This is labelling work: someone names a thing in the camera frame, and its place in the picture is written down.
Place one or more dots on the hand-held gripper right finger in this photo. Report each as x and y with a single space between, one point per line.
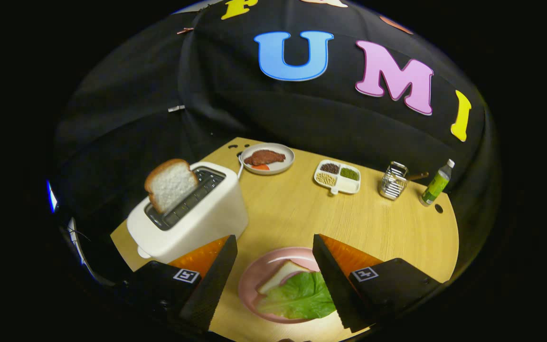
333 285

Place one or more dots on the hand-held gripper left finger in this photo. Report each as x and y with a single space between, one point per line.
212 289

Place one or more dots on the green lettuce leaf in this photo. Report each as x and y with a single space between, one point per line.
302 297

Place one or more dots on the plain toast bread slice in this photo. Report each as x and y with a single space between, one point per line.
171 183

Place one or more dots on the bread slice under ham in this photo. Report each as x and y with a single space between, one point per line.
283 274

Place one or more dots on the pink plate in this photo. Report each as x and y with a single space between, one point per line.
264 268

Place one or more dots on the white toaster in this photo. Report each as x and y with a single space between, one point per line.
207 218

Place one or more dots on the white divided dish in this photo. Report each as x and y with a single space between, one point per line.
348 185

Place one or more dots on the pile of yellow soybeans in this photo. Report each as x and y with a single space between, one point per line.
326 179

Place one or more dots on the pile of green beans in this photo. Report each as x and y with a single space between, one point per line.
349 174

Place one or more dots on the pile of dark beans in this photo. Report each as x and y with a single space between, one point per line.
330 168

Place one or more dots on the round grey plate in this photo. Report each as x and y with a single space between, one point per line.
284 166

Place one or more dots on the orange carrot slice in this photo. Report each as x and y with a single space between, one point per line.
260 167

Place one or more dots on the green label water bottle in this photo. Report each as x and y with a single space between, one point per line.
436 185

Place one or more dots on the brown meat steak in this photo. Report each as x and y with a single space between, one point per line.
266 156

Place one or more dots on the black backdrop cloth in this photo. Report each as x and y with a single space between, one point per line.
235 109

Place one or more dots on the white backdrop clip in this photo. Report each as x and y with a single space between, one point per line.
176 108

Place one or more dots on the pink backdrop clip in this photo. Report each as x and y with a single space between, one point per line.
184 31

